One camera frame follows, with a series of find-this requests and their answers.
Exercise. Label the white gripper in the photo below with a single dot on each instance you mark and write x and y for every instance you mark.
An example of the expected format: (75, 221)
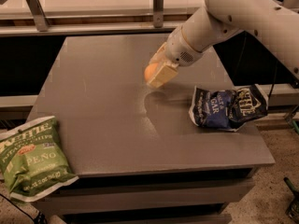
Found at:
(177, 50)

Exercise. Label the orange ball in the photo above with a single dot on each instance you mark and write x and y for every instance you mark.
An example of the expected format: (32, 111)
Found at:
(149, 71)

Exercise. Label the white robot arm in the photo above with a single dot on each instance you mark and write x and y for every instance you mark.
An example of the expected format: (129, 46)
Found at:
(273, 25)

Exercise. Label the blue salt vinegar chip bag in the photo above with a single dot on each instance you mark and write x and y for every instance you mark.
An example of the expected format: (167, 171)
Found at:
(228, 110)

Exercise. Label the green jalapeno chip bag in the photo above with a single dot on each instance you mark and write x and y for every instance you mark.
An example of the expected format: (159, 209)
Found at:
(32, 162)

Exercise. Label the grey table with shelves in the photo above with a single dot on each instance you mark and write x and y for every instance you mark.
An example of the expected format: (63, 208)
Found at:
(138, 156)

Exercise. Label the dark object floor right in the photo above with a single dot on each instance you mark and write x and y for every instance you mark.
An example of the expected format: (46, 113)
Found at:
(293, 209)

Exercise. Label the middle metal bracket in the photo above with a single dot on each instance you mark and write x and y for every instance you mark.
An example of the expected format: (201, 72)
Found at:
(158, 13)

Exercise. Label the metal bracket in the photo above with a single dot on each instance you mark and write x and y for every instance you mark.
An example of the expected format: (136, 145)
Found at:
(38, 14)
(158, 13)

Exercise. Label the metal counter rail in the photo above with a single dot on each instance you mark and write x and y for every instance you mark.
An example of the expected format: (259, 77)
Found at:
(91, 22)

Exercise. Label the left metal bracket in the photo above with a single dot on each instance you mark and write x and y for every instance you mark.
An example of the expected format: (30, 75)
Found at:
(38, 14)

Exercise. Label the black cable floor left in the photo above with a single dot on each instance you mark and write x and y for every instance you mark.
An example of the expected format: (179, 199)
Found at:
(39, 219)

